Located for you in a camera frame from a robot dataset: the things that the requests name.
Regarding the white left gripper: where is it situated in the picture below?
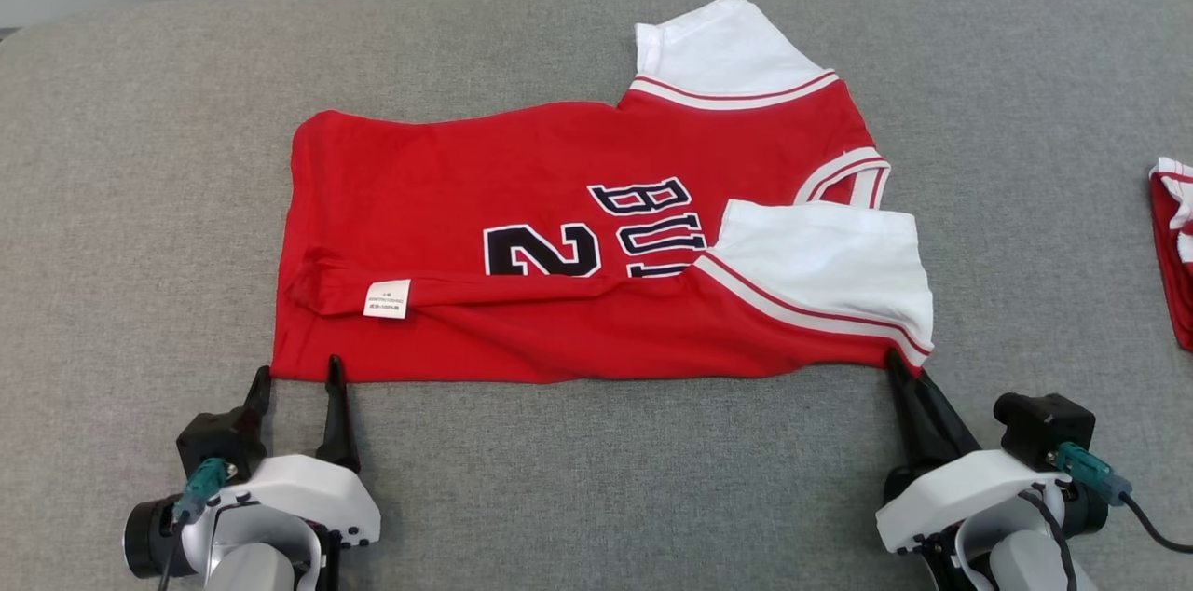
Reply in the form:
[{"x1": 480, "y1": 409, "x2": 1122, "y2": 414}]
[{"x1": 213, "y1": 355, "x2": 381, "y2": 553}]

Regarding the red shorts white trim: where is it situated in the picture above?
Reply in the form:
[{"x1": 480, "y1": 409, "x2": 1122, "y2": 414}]
[{"x1": 1148, "y1": 158, "x2": 1193, "y2": 352}]

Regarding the left camera cable teal plug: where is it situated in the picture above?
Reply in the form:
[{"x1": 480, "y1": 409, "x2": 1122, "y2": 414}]
[{"x1": 154, "y1": 458, "x2": 234, "y2": 591}]

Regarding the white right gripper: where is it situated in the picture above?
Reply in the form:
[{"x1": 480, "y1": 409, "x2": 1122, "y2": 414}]
[{"x1": 876, "y1": 350, "x2": 1075, "y2": 557}]

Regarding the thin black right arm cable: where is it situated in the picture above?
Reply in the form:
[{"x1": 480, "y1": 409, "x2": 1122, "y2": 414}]
[{"x1": 1018, "y1": 488, "x2": 1080, "y2": 591}]

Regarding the red white basketball jersey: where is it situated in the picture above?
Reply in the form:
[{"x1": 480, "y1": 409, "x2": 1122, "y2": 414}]
[{"x1": 270, "y1": 0, "x2": 936, "y2": 385}]

